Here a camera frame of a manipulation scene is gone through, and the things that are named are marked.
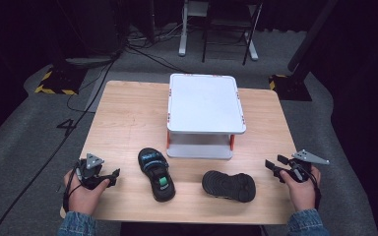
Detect long black floor cable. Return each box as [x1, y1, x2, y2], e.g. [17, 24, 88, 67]
[0, 58, 116, 236]

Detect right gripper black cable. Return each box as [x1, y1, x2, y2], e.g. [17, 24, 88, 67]
[309, 169, 323, 210]

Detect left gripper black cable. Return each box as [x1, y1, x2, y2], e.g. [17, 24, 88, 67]
[61, 159, 84, 212]

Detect white two-tier shoe rack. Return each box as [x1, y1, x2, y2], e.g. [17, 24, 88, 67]
[165, 73, 247, 160]

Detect black slanted stand pole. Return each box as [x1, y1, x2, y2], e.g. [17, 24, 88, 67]
[286, 0, 340, 74]

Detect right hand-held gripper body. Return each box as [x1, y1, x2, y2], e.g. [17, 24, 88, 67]
[287, 148, 331, 183]

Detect black sandal with blue straps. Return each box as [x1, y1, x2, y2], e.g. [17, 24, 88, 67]
[137, 147, 176, 203]

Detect white desk leg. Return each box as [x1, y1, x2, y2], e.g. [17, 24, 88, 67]
[178, 0, 192, 58]
[246, 3, 260, 62]

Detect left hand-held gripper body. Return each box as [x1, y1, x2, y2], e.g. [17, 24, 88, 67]
[77, 152, 113, 191]

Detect person's right hand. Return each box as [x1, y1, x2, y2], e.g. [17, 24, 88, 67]
[279, 165, 322, 212]

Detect black sandal sole up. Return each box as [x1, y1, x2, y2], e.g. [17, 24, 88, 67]
[201, 169, 257, 204]

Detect black stand base hazard stripes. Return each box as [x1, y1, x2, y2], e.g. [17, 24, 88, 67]
[268, 74, 313, 102]
[33, 66, 81, 96]

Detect person's left hand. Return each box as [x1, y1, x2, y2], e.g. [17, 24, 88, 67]
[63, 169, 111, 216]

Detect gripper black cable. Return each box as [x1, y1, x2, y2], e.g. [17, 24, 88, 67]
[61, 159, 84, 212]
[309, 169, 323, 210]

